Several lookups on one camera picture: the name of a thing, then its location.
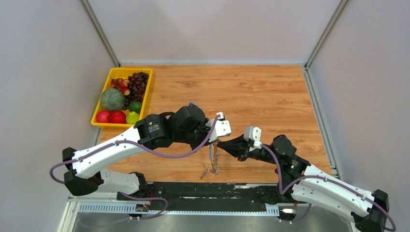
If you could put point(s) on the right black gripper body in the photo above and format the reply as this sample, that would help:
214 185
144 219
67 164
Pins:
260 154

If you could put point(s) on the silver crescent key organizer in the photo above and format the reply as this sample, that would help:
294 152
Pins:
214 157

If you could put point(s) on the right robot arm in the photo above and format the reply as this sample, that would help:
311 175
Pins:
302 181

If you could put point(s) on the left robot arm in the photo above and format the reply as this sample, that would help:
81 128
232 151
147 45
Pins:
168 135

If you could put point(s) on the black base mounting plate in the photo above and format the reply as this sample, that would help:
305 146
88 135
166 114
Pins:
230 197

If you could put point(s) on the green lime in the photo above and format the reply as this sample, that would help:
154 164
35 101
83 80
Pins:
135 106

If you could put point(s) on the dark purple grape bunch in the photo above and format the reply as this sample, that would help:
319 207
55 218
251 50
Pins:
135 89

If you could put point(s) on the red apple right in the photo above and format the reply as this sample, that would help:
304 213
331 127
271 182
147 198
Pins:
118 117

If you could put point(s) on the red apple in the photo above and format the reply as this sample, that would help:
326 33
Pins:
103 116
118 117

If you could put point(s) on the yellow plastic fruit tray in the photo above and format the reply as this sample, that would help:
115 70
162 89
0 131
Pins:
124 73

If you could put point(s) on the small red fruits cluster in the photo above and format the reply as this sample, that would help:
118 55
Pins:
121 84

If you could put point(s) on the green melon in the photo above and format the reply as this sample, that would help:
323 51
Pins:
112 99

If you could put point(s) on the red apple left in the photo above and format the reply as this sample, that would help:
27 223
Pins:
103 116

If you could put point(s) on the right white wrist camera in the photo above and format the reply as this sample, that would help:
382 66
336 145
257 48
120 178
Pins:
252 136

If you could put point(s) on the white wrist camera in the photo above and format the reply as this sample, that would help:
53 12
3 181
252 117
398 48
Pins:
222 128
252 136

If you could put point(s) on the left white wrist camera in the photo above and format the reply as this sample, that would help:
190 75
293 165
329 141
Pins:
222 128

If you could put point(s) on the aluminium frame rail front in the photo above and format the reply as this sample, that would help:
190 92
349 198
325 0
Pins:
115 196

